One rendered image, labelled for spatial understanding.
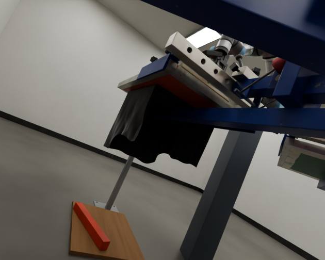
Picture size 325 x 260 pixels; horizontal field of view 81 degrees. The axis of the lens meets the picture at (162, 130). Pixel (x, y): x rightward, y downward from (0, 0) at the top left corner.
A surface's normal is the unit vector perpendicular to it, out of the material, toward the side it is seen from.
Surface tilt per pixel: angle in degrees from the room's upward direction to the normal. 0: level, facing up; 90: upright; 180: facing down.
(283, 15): 90
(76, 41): 90
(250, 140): 90
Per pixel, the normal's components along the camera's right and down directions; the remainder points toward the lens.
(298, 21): 0.00, -0.11
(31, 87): 0.45, 0.11
